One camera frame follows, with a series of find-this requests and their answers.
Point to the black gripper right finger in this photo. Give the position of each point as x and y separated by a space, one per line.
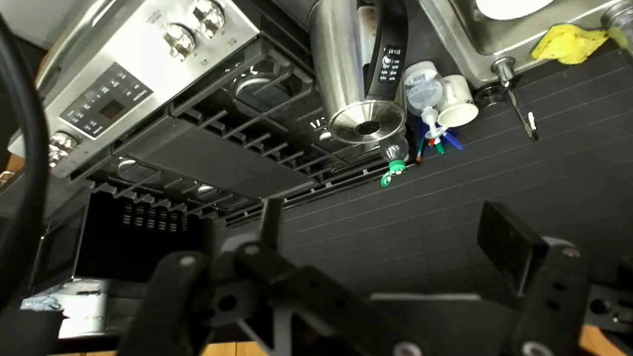
547 297

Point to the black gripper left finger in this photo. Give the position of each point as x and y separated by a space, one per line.
298 303

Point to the green capped bottle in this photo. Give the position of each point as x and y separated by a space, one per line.
395 171

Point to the black countertop appliance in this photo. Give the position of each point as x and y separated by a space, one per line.
131 250

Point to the white mug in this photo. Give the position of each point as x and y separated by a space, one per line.
458 100

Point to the small chrome faucet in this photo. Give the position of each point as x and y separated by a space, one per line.
505 66

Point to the stainless steel electric kettle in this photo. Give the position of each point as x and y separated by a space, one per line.
337 60

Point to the yellow sponge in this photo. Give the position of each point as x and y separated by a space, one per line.
567 42

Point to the blue white cloth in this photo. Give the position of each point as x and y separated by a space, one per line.
40 303

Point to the stainless steel sink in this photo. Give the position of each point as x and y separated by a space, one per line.
462 32

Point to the white bowl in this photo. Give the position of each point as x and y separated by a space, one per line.
515 7

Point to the stainless steel gas range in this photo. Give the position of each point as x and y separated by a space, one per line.
131 60

